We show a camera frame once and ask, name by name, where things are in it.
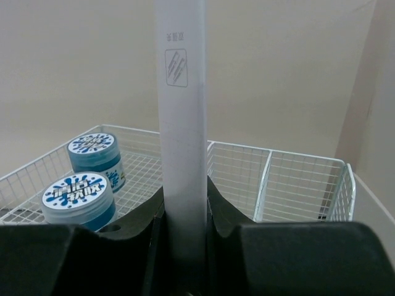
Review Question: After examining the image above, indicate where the blue white jar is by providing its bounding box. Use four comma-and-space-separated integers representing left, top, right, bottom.
67, 133, 126, 193
39, 171, 118, 231

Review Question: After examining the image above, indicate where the white wire desk organizer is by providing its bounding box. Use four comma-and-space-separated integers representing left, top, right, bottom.
1, 125, 356, 224

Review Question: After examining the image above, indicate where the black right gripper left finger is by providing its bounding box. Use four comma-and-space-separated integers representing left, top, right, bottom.
1, 190, 165, 295

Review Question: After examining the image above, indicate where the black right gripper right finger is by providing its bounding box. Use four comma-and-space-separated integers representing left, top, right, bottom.
207, 181, 394, 295

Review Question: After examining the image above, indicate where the green notebook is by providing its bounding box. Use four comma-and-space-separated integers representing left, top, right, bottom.
153, 0, 208, 229

